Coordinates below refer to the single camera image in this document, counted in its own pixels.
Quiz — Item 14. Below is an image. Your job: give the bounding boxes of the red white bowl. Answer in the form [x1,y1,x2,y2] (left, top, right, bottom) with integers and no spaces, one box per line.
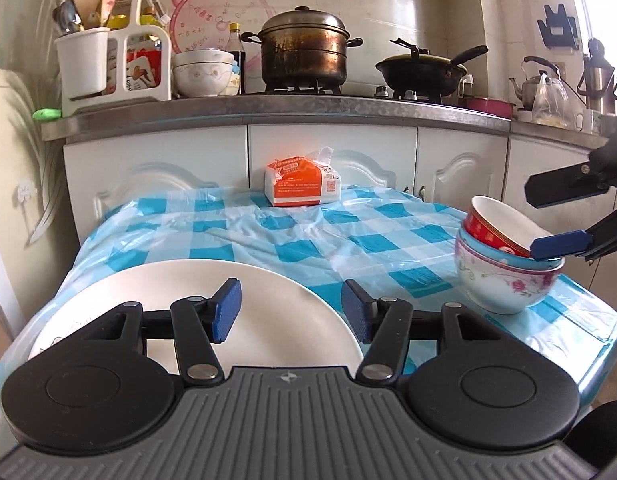
[464,196,551,258]

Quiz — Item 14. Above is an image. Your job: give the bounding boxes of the white utensil cup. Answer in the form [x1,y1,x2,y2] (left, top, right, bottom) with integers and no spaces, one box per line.
[54,27,109,100]

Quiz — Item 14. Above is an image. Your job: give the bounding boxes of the gas stove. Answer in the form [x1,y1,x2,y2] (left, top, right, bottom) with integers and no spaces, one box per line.
[246,70,463,102]

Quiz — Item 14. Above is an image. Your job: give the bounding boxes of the red basin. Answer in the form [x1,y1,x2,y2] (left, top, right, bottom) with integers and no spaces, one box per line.
[465,96,515,119]

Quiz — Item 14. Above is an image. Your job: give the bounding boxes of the white kitchen cabinet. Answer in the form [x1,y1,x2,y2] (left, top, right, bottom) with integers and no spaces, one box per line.
[61,121,617,261]

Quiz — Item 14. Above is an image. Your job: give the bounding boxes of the clear plastic bag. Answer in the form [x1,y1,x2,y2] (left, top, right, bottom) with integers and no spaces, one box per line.
[532,72,574,129]

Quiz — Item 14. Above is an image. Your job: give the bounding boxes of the white condiment rack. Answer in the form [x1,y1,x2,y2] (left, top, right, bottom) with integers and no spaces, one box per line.
[54,0,172,117]

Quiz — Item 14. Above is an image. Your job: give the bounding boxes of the pink round wall sticker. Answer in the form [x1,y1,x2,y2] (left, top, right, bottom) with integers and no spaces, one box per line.
[170,0,276,53]

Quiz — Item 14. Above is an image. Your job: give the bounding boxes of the pink floral bowl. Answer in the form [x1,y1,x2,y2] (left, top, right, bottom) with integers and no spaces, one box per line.
[454,235,565,315]

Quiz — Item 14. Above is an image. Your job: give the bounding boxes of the black wok with lid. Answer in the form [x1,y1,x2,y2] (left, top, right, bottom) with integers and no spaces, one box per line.
[376,38,489,104]

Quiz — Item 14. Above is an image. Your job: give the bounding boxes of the metal kettle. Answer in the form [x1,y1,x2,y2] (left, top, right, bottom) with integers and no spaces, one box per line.
[508,55,561,110]

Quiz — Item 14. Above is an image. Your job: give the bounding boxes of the green clip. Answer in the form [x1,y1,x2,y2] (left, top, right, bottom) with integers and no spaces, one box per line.
[32,108,62,122]

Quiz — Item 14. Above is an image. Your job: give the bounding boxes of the dark soy sauce bottle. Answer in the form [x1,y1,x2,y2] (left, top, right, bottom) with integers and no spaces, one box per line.
[226,22,246,94]

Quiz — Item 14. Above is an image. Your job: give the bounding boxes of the white stacked bowls on counter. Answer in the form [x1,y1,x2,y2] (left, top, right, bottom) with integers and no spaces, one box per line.
[172,49,235,98]

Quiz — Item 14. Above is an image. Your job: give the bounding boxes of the steel thermos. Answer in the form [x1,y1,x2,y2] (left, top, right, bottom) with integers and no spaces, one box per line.
[577,38,615,116]

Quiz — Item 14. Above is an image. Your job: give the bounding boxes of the brass steamer pot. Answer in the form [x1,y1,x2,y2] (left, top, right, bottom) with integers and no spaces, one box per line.
[240,6,364,96]

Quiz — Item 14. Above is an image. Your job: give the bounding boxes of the blue cartoon bowl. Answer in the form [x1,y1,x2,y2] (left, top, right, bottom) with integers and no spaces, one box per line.
[458,226,566,271]

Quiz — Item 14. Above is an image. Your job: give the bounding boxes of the orange tissue pack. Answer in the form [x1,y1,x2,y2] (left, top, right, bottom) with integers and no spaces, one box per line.
[264,146,342,207]

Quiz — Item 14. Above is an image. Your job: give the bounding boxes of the blue checkered tablecloth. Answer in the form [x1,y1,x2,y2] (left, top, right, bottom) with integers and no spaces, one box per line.
[0,186,617,408]

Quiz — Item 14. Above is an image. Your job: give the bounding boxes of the white ceramic plate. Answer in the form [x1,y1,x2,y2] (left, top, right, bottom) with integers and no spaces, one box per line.
[30,260,363,373]

